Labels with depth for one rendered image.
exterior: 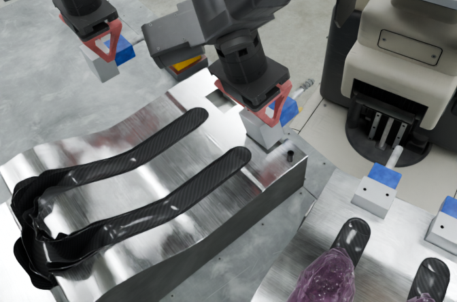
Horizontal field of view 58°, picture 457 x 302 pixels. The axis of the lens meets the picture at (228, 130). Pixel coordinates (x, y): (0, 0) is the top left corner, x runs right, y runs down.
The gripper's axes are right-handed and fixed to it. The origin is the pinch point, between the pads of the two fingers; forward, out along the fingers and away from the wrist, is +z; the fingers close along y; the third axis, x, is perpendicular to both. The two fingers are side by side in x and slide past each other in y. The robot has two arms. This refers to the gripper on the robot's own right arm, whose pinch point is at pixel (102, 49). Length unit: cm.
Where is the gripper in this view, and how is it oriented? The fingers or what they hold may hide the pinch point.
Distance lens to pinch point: 75.3
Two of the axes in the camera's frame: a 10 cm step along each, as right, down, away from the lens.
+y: 6.3, 5.9, -5.1
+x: 7.8, -5.3, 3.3
